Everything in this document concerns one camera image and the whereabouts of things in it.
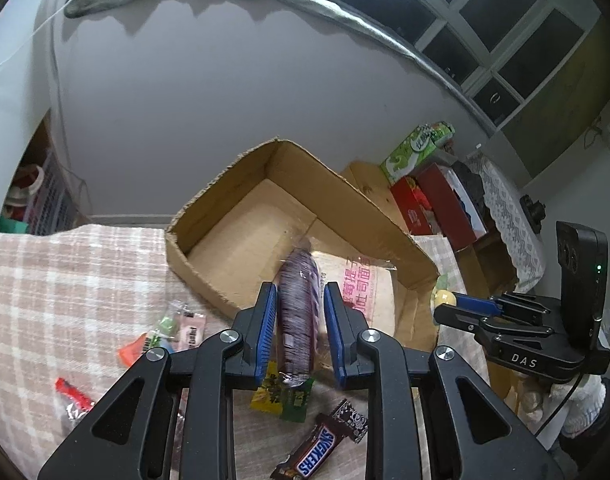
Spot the pink snack packet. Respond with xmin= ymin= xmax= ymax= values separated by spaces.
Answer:
xmin=177 ymin=310 xmax=206 ymax=353

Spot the dark red box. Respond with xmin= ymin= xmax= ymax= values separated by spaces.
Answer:
xmin=415 ymin=162 xmax=487 ymax=253

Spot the small black device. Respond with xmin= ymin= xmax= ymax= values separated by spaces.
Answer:
xmin=520 ymin=194 xmax=548 ymax=233

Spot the white lace cloth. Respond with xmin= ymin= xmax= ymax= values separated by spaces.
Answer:
xmin=467 ymin=152 xmax=548 ymax=293

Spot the orange snack packet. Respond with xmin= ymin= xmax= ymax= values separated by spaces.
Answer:
xmin=117 ymin=332 xmax=160 ymax=366

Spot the green tissue pack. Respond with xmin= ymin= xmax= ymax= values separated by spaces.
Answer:
xmin=380 ymin=121 xmax=456 ymax=185

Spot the red printed box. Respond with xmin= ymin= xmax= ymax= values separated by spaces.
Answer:
xmin=390 ymin=175 xmax=438 ymax=237

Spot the person's right hand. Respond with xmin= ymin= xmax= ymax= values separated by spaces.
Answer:
xmin=505 ymin=377 xmax=608 ymax=438

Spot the yellow snack packet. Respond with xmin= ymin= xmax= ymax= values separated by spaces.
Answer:
xmin=250 ymin=360 xmax=316 ymax=423

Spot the bread packet with pink label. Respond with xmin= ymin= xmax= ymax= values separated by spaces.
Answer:
xmin=305 ymin=247 xmax=400 ymax=341

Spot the pale yellow round candy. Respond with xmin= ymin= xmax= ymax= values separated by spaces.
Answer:
xmin=431 ymin=285 xmax=458 ymax=311

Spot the red white container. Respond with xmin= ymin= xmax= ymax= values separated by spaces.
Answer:
xmin=5 ymin=162 xmax=46 ymax=206

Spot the purple plastic basket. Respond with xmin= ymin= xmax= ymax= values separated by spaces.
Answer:
xmin=22 ymin=150 xmax=78 ymax=236

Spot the purple snack packet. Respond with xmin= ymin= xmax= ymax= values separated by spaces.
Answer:
xmin=276 ymin=247 xmax=320 ymax=386

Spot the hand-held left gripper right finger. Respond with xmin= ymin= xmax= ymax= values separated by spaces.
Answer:
xmin=324 ymin=282 xmax=566 ymax=480

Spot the light green wrapped candy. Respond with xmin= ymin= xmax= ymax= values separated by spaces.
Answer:
xmin=152 ymin=312 xmax=180 ymax=341

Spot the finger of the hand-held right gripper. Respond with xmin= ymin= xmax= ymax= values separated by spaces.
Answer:
xmin=433 ymin=305 xmax=556 ymax=344
xmin=454 ymin=291 xmax=552 ymax=318

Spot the black white patterned packet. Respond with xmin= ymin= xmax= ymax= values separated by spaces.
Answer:
xmin=329 ymin=399 xmax=370 ymax=445

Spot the checked tablecloth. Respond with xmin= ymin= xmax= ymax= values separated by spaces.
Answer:
xmin=0 ymin=222 xmax=516 ymax=480

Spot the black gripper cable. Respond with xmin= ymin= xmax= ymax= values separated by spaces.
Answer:
xmin=532 ymin=372 xmax=583 ymax=453

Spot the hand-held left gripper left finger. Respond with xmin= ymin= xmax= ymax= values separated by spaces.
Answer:
xmin=37 ymin=282 xmax=278 ymax=480

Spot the brown chocolate bar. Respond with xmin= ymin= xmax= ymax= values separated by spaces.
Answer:
xmin=270 ymin=422 xmax=346 ymax=480

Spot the cardboard box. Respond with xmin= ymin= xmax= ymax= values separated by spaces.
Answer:
xmin=165 ymin=136 xmax=442 ymax=356

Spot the red snack packet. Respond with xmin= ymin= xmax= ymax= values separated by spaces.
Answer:
xmin=55 ymin=377 xmax=96 ymax=423

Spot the person's right forearm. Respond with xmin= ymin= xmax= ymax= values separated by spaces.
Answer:
xmin=555 ymin=425 xmax=610 ymax=480

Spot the white framed window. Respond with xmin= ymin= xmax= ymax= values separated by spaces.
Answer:
xmin=295 ymin=0 xmax=606 ymax=128

